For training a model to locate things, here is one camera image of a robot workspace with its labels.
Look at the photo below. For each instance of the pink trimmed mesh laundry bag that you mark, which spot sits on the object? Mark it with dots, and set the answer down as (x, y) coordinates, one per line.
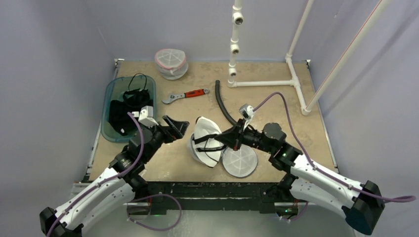
(171, 63)

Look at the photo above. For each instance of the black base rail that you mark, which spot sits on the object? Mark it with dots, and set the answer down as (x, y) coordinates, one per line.
(264, 197)

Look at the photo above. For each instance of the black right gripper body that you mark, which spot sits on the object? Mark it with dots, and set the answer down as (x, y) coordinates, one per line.
(238, 137)

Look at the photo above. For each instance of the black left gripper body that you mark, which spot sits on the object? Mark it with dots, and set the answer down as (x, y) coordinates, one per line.
(160, 135)

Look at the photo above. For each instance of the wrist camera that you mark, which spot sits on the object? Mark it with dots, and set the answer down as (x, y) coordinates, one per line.
(247, 112)
(145, 116)

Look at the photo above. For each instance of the teal plastic bin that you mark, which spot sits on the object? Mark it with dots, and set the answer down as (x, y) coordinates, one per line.
(114, 91)

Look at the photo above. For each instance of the black bra in bin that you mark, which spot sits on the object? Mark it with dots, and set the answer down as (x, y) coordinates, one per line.
(132, 100)

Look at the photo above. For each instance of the red handled adjustable wrench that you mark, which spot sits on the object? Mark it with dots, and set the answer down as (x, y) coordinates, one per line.
(194, 93)

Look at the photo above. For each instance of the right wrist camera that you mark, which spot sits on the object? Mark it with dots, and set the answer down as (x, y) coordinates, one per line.
(247, 112)

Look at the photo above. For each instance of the white mesh laundry bag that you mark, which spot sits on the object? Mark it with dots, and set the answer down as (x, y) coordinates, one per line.
(240, 164)

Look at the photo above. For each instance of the white PVC pipe frame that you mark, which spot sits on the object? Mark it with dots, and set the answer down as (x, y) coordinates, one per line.
(306, 108)

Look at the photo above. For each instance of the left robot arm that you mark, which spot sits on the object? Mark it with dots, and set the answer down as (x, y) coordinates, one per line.
(119, 183)

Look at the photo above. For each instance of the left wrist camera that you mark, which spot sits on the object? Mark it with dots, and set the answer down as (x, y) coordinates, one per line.
(145, 116)

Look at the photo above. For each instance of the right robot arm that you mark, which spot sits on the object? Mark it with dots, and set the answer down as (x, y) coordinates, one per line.
(360, 203)

